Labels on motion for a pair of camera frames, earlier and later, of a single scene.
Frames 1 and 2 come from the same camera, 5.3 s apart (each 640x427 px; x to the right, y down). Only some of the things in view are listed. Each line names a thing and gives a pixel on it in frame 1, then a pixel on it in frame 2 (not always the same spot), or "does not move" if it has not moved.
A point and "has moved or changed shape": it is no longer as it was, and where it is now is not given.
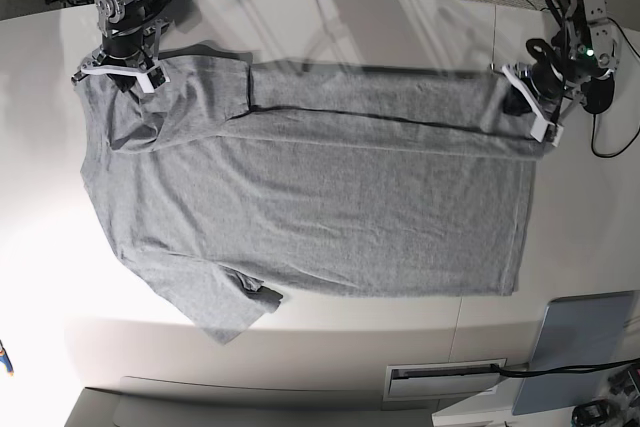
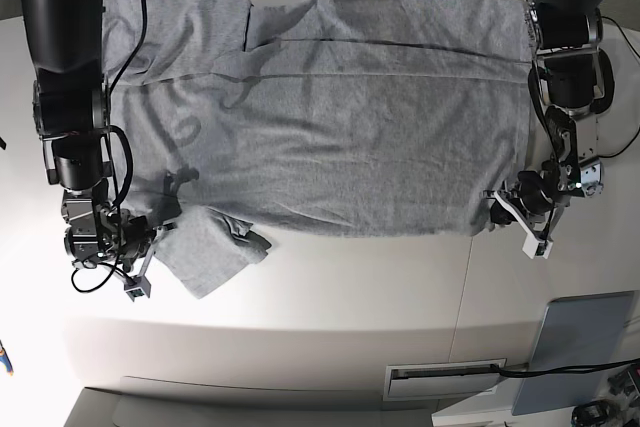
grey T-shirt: [236, 183] has moved or changed shape
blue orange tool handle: [6, 360] does not move
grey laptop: [575, 332] does not move
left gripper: [128, 47] → [124, 237]
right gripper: [551, 88] → [533, 192]
